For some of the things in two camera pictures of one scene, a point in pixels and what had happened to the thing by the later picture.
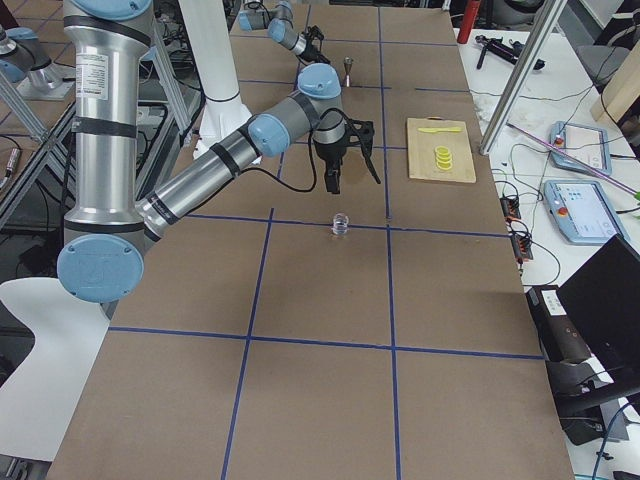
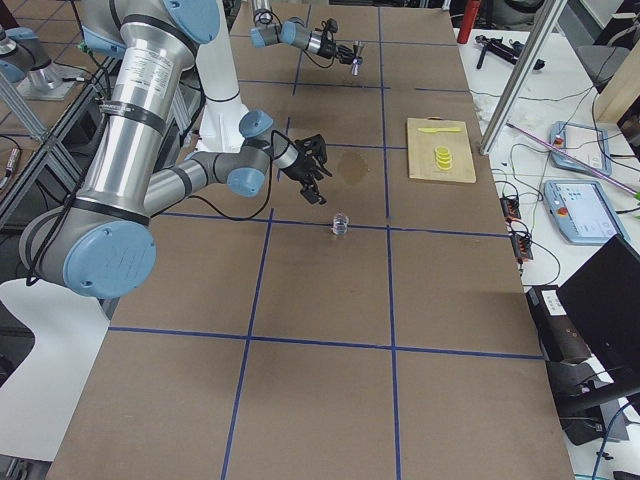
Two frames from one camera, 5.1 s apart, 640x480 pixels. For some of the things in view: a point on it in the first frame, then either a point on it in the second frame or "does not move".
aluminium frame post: (546, 23) does not move
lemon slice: (443, 158) does not move
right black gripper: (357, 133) to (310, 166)
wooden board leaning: (622, 89) does not move
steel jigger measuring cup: (347, 66) to (356, 62)
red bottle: (471, 13) does not move
